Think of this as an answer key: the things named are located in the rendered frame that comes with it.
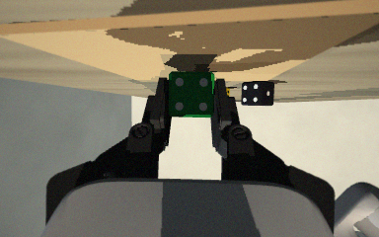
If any green die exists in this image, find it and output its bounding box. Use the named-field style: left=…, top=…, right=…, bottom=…
left=169, top=71, right=215, bottom=118

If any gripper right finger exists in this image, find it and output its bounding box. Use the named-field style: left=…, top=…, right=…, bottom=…
left=210, top=78, right=335, bottom=235

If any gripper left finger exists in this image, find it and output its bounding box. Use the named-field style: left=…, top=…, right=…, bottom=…
left=45, top=77, right=172, bottom=226

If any tan flat mat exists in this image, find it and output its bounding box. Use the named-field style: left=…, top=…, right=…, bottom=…
left=0, top=0, right=379, bottom=82

